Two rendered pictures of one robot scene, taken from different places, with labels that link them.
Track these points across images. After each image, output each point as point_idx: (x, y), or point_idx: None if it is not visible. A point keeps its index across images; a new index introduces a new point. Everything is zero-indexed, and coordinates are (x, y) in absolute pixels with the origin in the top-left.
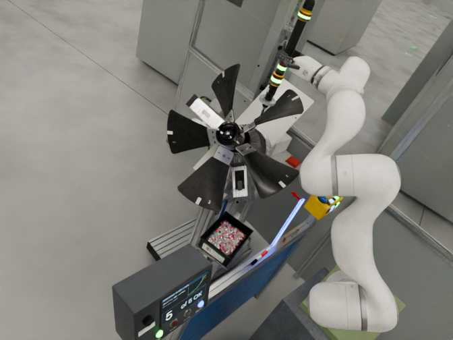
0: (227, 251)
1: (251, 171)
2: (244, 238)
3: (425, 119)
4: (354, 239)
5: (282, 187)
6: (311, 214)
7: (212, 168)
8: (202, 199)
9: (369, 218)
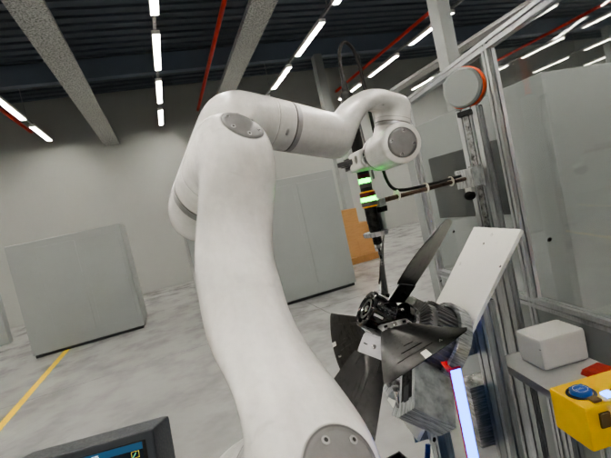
0: None
1: (383, 347)
2: None
3: None
4: (197, 266)
5: (424, 357)
6: (602, 451)
7: (355, 368)
8: None
9: (198, 213)
